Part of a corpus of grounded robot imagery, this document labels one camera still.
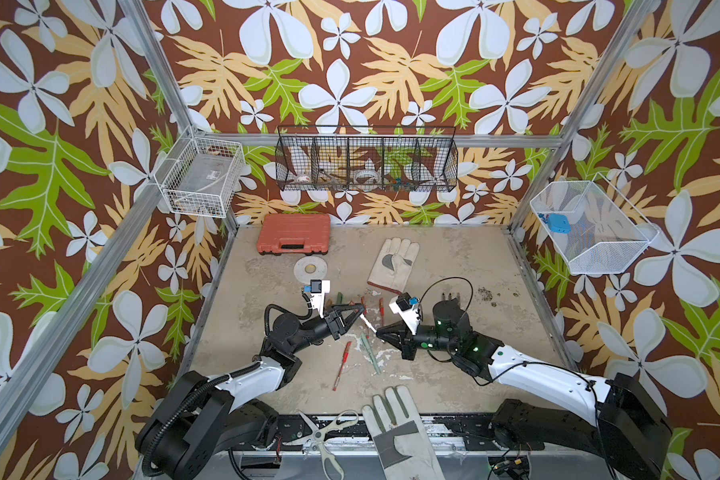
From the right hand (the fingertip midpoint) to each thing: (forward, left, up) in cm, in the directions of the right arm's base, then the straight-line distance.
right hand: (378, 335), depth 73 cm
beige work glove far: (+35, -8, -16) cm, 39 cm away
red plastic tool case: (+49, +30, -15) cm, 59 cm away
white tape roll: (+34, +22, -17) cm, 44 cm away
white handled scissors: (-15, +9, -17) cm, 25 cm away
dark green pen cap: (+21, +11, -17) cm, 29 cm away
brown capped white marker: (+2, +2, +2) cm, 4 cm away
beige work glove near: (-21, -6, -17) cm, 27 cm away
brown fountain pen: (+22, -27, -18) cm, 39 cm away
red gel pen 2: (+5, +4, +7) cm, 9 cm away
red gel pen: (+1, +9, -17) cm, 19 cm away
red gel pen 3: (+1, -1, +11) cm, 11 cm away
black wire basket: (+56, +1, +14) cm, 57 cm away
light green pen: (+2, +1, -18) cm, 18 cm away
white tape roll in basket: (+52, +1, +10) cm, 53 cm away
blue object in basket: (+30, -55, +8) cm, 63 cm away
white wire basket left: (+43, +51, +18) cm, 69 cm away
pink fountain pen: (+22, -25, -18) cm, 38 cm away
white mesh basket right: (+22, -62, +12) cm, 67 cm away
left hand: (+5, +4, +5) cm, 8 cm away
